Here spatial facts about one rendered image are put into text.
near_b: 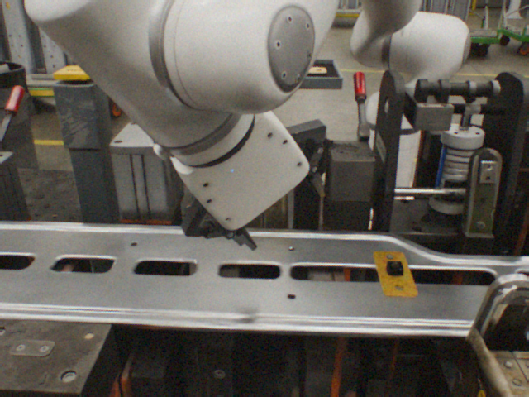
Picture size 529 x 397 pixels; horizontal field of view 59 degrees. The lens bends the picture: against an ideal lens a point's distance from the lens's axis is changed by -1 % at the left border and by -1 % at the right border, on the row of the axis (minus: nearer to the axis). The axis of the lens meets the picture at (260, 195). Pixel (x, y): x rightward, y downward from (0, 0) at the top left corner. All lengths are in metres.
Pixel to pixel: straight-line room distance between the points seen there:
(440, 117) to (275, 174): 0.32
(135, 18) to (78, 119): 0.60
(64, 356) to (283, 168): 0.25
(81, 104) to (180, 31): 0.61
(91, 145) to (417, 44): 0.63
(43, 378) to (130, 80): 0.26
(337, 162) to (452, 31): 0.42
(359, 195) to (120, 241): 0.34
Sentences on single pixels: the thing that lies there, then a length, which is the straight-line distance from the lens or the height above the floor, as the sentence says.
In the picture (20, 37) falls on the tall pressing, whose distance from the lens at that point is 5.01.
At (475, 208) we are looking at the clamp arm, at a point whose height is 1.02.
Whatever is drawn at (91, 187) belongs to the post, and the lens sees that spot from 0.93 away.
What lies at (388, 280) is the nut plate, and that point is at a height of 1.00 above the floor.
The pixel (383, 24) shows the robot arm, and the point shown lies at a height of 1.23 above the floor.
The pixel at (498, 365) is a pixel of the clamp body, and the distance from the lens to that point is 0.45.
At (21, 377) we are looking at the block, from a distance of 0.46.
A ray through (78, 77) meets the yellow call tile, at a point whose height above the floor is 1.15.
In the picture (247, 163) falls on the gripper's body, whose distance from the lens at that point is 0.40.
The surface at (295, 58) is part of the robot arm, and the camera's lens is 0.27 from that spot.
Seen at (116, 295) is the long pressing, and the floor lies 1.00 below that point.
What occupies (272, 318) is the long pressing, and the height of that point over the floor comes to 1.00.
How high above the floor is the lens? 1.34
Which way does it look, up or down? 27 degrees down
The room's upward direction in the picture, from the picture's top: straight up
